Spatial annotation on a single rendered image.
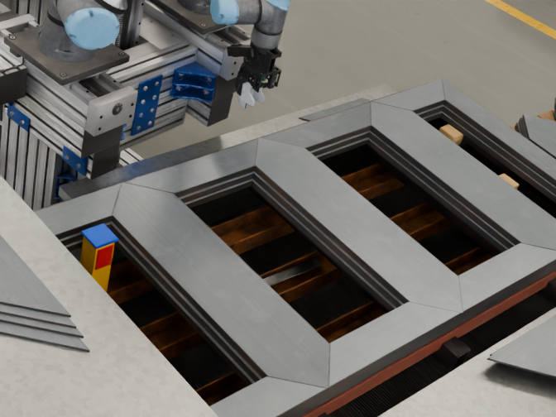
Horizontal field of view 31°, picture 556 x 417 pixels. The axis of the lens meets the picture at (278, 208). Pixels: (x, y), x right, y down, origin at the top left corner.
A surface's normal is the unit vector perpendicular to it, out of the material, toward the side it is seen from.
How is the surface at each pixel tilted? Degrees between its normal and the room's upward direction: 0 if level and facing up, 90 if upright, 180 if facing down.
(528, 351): 0
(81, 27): 97
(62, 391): 0
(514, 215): 0
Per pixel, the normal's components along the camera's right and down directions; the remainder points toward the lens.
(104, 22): 0.29, 0.73
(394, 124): 0.22, -0.76
